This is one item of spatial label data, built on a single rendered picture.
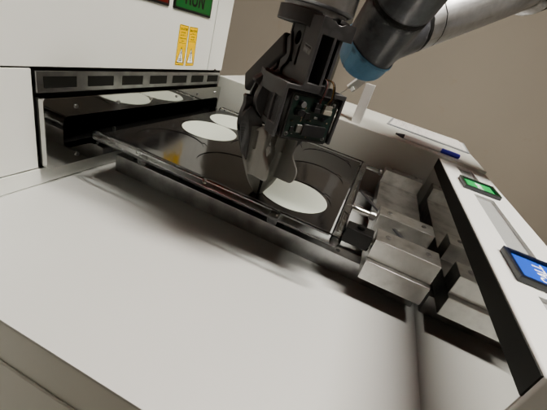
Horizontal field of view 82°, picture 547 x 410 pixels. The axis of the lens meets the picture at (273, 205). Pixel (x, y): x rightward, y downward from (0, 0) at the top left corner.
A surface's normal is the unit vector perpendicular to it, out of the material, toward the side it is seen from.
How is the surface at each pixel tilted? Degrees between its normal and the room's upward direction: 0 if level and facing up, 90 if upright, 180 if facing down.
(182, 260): 0
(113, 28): 90
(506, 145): 90
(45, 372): 90
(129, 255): 0
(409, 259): 90
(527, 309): 0
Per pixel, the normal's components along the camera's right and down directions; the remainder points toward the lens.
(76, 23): 0.90, 0.40
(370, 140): -0.34, 0.36
